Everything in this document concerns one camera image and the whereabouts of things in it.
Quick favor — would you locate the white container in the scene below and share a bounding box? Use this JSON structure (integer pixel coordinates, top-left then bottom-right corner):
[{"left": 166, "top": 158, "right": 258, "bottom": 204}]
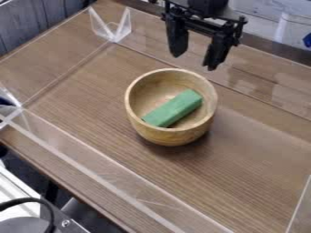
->
[{"left": 274, "top": 13, "right": 311, "bottom": 51}]

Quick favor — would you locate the black cable loop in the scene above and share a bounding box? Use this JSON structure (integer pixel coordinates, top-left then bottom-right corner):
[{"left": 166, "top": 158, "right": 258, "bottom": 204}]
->
[{"left": 0, "top": 197, "right": 57, "bottom": 233}]

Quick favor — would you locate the brown wooden bowl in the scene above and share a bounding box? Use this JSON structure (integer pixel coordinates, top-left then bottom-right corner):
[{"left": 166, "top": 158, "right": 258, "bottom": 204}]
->
[{"left": 124, "top": 68, "right": 218, "bottom": 147}]

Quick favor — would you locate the grey metal clamp plate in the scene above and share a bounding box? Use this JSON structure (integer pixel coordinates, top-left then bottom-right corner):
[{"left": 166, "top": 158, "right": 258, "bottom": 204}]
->
[{"left": 50, "top": 205, "right": 90, "bottom": 233}]

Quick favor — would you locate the clear acrylic barrier wall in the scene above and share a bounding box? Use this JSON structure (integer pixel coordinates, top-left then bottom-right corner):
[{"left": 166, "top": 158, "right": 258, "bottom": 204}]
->
[{"left": 5, "top": 90, "right": 311, "bottom": 233}]

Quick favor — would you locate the green rectangular block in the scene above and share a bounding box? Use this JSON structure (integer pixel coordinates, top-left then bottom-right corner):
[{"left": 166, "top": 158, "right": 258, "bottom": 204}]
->
[{"left": 141, "top": 89, "right": 202, "bottom": 127}]

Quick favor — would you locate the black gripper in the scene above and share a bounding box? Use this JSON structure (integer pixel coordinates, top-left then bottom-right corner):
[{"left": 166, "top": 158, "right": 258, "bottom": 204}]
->
[{"left": 161, "top": 0, "right": 248, "bottom": 71}]

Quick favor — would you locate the clear acrylic corner bracket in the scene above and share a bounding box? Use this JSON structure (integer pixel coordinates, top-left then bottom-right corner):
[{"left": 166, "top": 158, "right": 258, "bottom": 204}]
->
[{"left": 88, "top": 7, "right": 132, "bottom": 43}]

